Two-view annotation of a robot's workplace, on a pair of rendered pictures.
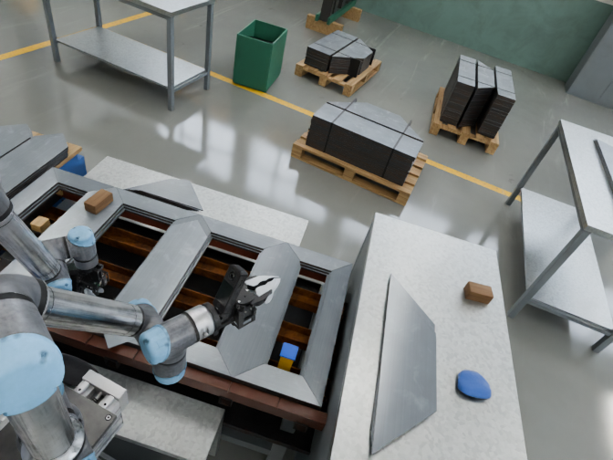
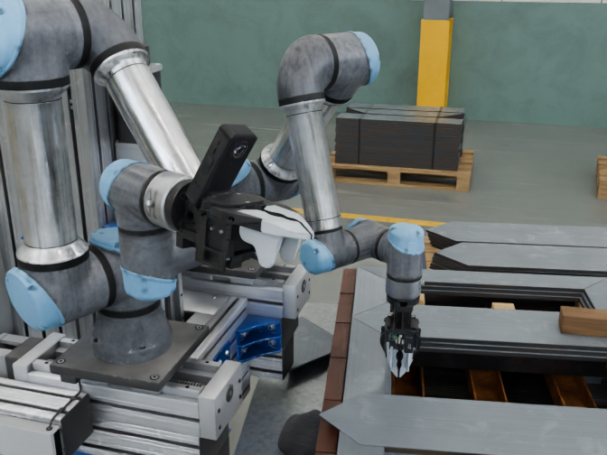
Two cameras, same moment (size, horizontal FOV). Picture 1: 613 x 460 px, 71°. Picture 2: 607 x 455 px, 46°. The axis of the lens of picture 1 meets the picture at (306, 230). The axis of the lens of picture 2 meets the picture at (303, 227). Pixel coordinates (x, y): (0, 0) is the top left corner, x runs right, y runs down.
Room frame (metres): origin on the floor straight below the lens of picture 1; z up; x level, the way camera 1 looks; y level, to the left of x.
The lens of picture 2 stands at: (0.77, -0.70, 1.73)
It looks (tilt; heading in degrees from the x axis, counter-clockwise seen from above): 20 degrees down; 94
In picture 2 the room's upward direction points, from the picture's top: straight up
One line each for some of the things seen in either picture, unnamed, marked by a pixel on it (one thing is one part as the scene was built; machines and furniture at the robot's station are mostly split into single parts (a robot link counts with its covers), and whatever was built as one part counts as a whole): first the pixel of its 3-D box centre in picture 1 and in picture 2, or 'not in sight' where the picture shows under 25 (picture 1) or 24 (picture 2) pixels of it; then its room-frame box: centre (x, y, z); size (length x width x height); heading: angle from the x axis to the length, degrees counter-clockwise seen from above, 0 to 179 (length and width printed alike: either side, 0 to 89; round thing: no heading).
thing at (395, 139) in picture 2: not in sight; (401, 143); (1.22, 5.32, 0.26); 1.20 x 0.80 x 0.53; 169
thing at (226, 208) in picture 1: (197, 203); not in sight; (1.70, 0.61, 0.74); 1.20 x 0.26 x 0.03; 87
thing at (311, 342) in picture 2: not in sight; (312, 343); (0.68, 1.11, 0.70); 0.39 x 0.12 x 0.04; 87
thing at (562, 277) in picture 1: (579, 224); not in sight; (2.97, -2.10, 0.49); 1.60 x 0.70 x 0.99; 171
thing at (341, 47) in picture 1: (342, 59); not in sight; (5.89, 0.17, 0.18); 1.20 x 0.80 x 0.37; 164
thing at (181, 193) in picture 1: (171, 190); not in sight; (1.71, 0.76, 0.77); 0.45 x 0.20 x 0.04; 87
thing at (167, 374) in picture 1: (166, 355); (157, 255); (0.50, 0.24, 1.33); 0.11 x 0.08 x 0.11; 51
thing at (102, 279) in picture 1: (90, 275); (401, 320); (0.90, 0.70, 1.00); 0.09 x 0.08 x 0.12; 87
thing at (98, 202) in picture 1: (98, 201); (585, 321); (1.38, 0.96, 0.87); 0.12 x 0.06 x 0.05; 171
